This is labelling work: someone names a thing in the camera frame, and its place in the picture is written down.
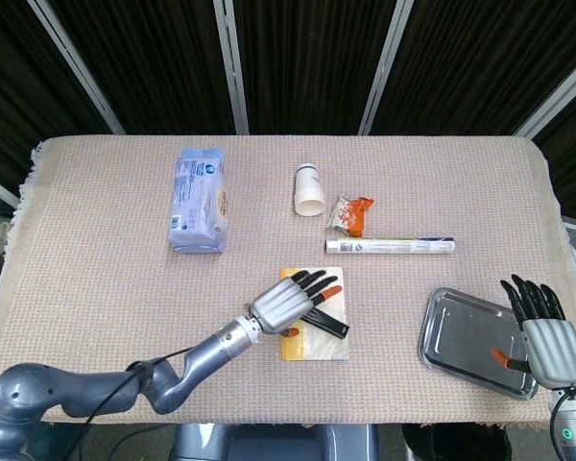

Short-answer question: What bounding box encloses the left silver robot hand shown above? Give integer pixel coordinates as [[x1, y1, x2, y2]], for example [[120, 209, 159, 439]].
[[247, 268, 343, 340]]

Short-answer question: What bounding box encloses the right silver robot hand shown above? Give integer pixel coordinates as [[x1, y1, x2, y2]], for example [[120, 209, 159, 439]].
[[490, 273, 576, 389]]

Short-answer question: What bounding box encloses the black stapler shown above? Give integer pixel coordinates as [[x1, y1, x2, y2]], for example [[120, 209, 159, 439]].
[[300, 306, 350, 341]]

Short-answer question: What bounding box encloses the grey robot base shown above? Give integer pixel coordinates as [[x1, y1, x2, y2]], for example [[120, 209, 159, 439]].
[[172, 423, 380, 461]]

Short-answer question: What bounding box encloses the metal tray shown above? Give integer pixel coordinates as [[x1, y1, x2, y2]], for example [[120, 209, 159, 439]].
[[417, 286, 541, 400]]

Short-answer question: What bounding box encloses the orange crumpled snack wrapper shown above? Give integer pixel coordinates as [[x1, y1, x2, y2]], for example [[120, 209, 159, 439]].
[[325, 194, 376, 240]]

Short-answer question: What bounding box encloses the white plastic bottle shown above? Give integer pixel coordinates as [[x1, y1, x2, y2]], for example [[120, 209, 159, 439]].
[[293, 162, 327, 218]]

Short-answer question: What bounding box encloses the blue tissue pack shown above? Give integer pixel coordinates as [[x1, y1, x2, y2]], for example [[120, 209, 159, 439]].
[[166, 147, 231, 255]]

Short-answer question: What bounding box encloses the beige woven tablecloth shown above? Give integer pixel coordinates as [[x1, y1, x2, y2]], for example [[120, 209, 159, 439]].
[[7, 133, 576, 431]]

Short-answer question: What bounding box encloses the dark pleated curtain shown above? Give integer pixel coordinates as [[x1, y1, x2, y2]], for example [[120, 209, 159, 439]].
[[0, 0, 576, 222]]

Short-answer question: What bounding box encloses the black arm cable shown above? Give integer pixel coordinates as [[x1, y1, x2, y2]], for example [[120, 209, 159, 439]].
[[548, 387, 576, 461], [76, 345, 199, 433]]

